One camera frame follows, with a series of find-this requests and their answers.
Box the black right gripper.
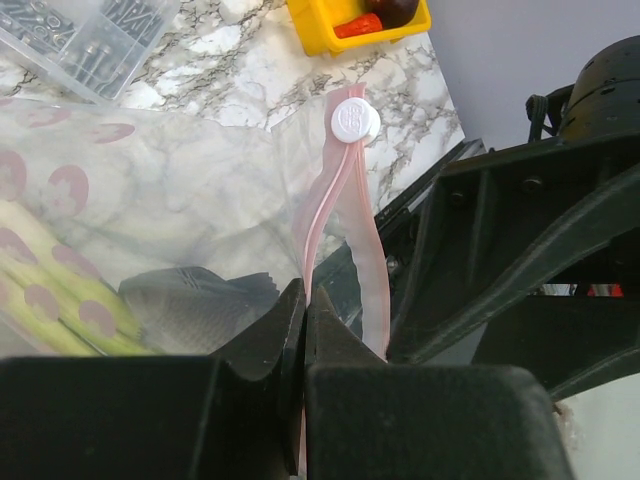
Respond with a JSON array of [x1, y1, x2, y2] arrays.
[[525, 36, 639, 150]]

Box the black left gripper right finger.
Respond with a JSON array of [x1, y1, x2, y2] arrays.
[[304, 290, 573, 479]]

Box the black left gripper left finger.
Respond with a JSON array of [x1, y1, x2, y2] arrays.
[[1, 279, 306, 479]]

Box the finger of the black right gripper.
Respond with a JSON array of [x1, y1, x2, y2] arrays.
[[387, 134, 639, 364]]

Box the pale green celery stalk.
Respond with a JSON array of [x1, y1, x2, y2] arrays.
[[1, 200, 156, 356]]

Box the clear zip top bag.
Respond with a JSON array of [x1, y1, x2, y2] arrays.
[[1, 84, 390, 478]]

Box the orange carrot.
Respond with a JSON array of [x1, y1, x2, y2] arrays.
[[334, 13, 384, 39]]

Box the white bag zipper slider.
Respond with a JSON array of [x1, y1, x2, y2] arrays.
[[330, 97, 381, 146]]

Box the dark red beet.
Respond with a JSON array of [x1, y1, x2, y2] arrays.
[[364, 0, 419, 18]]

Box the yellow plastic bin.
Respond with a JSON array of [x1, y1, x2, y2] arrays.
[[286, 0, 431, 56]]

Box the clear plastic screw box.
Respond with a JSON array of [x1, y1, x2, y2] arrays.
[[1, 0, 180, 104]]

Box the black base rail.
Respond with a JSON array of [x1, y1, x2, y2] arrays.
[[313, 139, 487, 336]]

